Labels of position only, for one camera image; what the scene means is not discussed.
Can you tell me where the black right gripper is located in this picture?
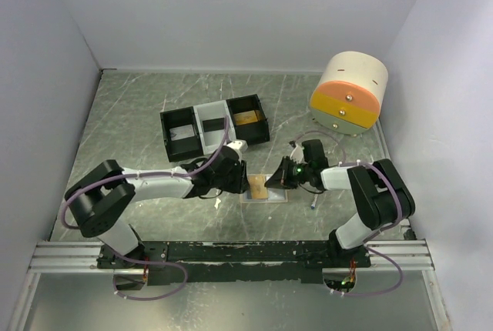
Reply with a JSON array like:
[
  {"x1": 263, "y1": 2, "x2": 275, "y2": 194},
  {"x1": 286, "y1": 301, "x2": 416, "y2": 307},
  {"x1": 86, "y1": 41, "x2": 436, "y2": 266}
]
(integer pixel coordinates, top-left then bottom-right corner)
[{"x1": 265, "y1": 155, "x2": 312, "y2": 190}]

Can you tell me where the beige leather card holder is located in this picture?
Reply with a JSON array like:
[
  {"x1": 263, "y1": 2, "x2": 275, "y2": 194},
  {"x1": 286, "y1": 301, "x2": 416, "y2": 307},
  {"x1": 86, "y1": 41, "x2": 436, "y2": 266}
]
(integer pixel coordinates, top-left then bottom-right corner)
[{"x1": 240, "y1": 174, "x2": 288, "y2": 204}]

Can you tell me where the gold VIP card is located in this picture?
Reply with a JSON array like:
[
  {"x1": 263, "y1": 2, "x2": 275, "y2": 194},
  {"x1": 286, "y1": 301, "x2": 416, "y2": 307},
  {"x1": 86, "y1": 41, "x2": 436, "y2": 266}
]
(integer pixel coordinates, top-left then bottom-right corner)
[{"x1": 248, "y1": 175, "x2": 269, "y2": 200}]

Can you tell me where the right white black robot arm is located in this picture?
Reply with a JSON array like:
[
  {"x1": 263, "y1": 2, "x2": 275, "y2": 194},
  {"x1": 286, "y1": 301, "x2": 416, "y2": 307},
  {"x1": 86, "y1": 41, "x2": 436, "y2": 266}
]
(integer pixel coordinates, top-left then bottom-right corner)
[{"x1": 265, "y1": 139, "x2": 415, "y2": 268}]

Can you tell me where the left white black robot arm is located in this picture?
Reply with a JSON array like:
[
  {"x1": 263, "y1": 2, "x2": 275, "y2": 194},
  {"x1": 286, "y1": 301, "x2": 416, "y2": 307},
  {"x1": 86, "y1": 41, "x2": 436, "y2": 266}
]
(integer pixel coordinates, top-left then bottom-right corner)
[{"x1": 61, "y1": 146, "x2": 248, "y2": 269}]

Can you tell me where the black card in bin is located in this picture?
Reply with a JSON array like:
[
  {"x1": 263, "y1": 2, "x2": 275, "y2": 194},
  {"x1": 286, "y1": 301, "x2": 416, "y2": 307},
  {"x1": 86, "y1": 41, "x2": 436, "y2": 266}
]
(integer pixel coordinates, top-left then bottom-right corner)
[{"x1": 202, "y1": 117, "x2": 227, "y2": 132}]

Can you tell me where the white card in bin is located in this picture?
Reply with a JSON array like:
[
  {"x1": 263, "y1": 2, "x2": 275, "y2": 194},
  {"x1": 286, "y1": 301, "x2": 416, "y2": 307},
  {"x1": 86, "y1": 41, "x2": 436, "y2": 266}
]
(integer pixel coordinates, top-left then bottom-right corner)
[{"x1": 169, "y1": 124, "x2": 196, "y2": 141}]

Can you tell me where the gold card in bin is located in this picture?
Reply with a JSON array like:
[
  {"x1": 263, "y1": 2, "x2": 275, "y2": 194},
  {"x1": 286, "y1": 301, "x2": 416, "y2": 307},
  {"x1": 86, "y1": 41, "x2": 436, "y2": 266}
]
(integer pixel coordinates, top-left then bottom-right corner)
[{"x1": 233, "y1": 110, "x2": 260, "y2": 126}]

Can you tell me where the white blue pen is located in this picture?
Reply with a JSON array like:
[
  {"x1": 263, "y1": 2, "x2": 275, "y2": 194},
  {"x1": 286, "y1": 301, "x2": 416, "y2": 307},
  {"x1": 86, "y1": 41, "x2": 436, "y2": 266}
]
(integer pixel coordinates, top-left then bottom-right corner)
[{"x1": 310, "y1": 195, "x2": 318, "y2": 210}]

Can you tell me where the black right tray bin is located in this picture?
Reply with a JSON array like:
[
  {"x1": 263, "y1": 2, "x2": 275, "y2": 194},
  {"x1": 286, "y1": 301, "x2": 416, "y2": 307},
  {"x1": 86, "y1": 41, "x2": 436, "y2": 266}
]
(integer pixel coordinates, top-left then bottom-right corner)
[{"x1": 226, "y1": 94, "x2": 270, "y2": 146}]

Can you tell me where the black tray bin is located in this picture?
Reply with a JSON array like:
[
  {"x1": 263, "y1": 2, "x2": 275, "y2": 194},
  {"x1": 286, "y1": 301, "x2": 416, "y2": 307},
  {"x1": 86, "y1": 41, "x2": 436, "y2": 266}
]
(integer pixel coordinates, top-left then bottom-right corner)
[
  {"x1": 226, "y1": 94, "x2": 270, "y2": 146},
  {"x1": 160, "y1": 107, "x2": 203, "y2": 162}
]

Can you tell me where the white middle tray bin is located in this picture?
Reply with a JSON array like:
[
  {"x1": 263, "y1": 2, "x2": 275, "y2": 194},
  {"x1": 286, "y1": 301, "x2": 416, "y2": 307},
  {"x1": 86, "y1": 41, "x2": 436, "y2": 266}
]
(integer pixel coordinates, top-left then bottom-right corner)
[{"x1": 193, "y1": 100, "x2": 236, "y2": 155}]

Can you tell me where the black left tray bin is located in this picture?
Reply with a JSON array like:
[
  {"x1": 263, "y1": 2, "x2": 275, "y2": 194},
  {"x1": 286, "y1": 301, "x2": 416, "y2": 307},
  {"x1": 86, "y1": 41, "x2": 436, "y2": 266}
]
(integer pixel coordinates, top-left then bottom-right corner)
[{"x1": 160, "y1": 107, "x2": 203, "y2": 162}]

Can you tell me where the cream round drawer cabinet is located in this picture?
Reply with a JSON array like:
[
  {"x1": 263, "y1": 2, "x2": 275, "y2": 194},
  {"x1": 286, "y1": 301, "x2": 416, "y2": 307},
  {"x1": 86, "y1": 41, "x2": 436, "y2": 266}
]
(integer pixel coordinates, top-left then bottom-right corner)
[{"x1": 309, "y1": 51, "x2": 388, "y2": 135}]

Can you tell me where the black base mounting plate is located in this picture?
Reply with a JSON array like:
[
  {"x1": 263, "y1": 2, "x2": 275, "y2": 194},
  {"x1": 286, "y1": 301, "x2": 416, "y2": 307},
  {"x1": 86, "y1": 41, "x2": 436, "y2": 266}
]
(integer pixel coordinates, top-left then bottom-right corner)
[{"x1": 96, "y1": 240, "x2": 371, "y2": 286}]

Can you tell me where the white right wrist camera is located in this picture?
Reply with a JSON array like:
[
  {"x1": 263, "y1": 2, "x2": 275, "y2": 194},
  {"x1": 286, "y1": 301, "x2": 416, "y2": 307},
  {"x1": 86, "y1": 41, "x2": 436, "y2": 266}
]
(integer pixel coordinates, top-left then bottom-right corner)
[{"x1": 290, "y1": 145, "x2": 304, "y2": 163}]

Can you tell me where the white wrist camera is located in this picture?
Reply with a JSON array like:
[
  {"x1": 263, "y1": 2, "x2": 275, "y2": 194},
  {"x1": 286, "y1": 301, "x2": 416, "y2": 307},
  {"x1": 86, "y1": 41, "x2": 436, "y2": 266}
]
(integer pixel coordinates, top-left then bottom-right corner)
[
  {"x1": 226, "y1": 139, "x2": 248, "y2": 155},
  {"x1": 290, "y1": 145, "x2": 304, "y2": 163}
]

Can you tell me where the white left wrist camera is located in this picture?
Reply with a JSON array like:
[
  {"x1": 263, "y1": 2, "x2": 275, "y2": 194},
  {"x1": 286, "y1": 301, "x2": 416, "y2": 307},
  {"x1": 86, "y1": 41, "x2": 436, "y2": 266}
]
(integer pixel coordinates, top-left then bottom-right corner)
[{"x1": 226, "y1": 139, "x2": 248, "y2": 155}]

